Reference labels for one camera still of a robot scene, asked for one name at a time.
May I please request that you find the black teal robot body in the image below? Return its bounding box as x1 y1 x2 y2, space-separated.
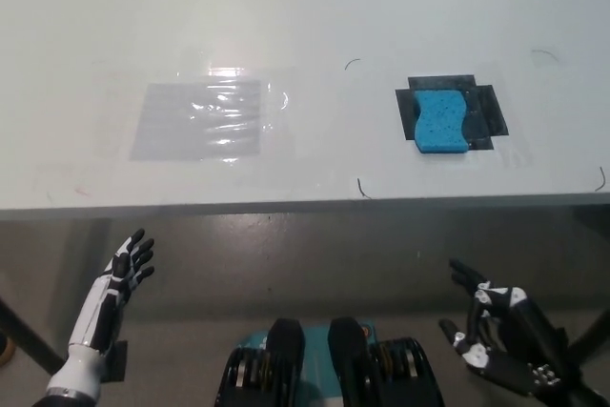
213 316 447 407

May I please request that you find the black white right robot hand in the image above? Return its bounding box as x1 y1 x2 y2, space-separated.
437 258 588 399

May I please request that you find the clear plastic film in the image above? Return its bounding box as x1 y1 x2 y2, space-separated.
175 47 295 165

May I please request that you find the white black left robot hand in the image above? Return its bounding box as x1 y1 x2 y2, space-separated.
46 228 156 397

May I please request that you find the blue soft sponge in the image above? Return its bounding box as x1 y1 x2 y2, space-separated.
413 90 471 154

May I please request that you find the black tape patch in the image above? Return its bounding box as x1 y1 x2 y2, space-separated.
394 74 510 153

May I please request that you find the clear plastic sheet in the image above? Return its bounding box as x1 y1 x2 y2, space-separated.
129 80 262 162

